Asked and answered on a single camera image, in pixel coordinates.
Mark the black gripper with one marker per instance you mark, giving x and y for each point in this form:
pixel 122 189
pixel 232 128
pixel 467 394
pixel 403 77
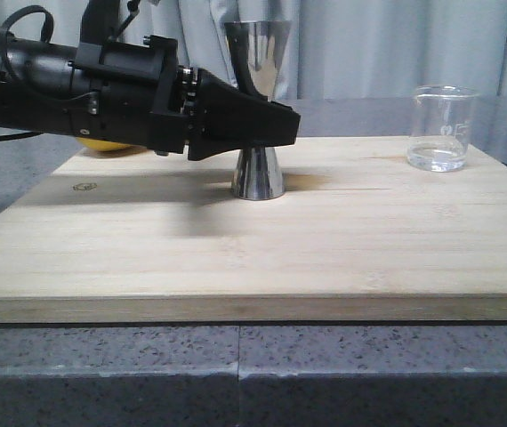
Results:
pixel 139 103

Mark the steel double jigger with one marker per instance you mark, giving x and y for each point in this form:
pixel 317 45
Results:
pixel 257 48

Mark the clear glass beaker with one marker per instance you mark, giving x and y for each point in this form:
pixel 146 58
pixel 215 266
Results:
pixel 440 132

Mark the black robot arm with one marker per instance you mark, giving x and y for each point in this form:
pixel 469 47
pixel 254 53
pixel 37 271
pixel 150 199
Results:
pixel 33 88

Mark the yellow lemon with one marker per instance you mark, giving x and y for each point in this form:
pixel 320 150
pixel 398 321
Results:
pixel 102 146

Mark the light wooden cutting board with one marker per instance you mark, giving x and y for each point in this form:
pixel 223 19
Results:
pixel 359 235

